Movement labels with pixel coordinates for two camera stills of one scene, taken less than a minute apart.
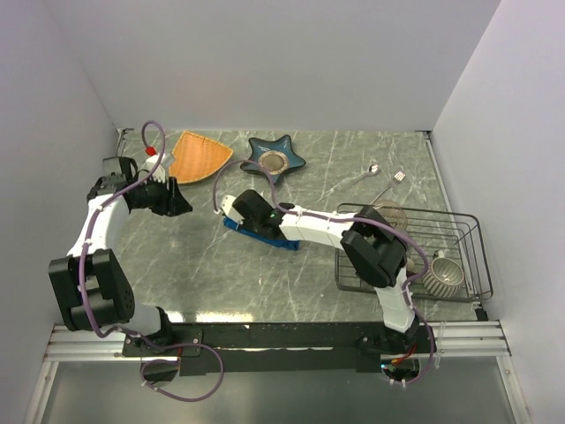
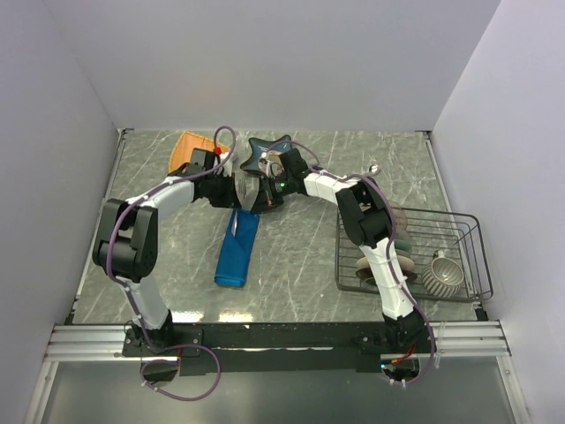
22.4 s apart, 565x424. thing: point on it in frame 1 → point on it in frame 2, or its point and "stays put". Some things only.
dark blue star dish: [272, 158] stays put
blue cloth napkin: [232, 224] → [237, 249]
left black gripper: [171, 201] → [229, 200]
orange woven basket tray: [196, 156] stays put
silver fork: [398, 177] → [244, 195]
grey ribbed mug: [445, 276] stays put
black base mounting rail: [282, 349] stays put
